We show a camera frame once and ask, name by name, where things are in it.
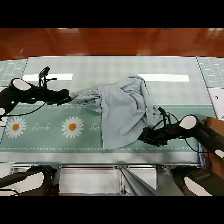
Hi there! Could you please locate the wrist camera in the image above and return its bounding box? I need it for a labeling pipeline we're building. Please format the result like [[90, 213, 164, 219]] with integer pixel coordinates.
[[157, 106, 171, 129], [38, 66, 58, 88]]

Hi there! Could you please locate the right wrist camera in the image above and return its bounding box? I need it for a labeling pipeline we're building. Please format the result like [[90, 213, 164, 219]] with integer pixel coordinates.
[[157, 106, 171, 129]]

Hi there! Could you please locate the black cable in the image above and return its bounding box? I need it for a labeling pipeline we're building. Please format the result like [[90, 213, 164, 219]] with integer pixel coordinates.
[[169, 113, 209, 155], [2, 101, 48, 118]]

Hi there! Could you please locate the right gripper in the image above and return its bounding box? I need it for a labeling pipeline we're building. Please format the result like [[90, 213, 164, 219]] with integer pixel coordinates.
[[137, 127, 172, 147]]

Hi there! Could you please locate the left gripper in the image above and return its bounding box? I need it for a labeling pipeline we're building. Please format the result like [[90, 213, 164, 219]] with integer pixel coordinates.
[[45, 88, 73, 106]]

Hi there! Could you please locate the light grey T-shirt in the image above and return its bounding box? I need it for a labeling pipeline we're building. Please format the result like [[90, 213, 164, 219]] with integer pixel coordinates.
[[69, 75, 163, 150]]

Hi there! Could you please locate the silver frame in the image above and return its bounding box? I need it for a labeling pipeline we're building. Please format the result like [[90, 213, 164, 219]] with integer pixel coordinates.
[[0, 161, 224, 197]]

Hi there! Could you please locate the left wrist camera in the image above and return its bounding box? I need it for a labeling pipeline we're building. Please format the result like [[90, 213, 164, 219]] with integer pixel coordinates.
[[38, 66, 58, 88]]

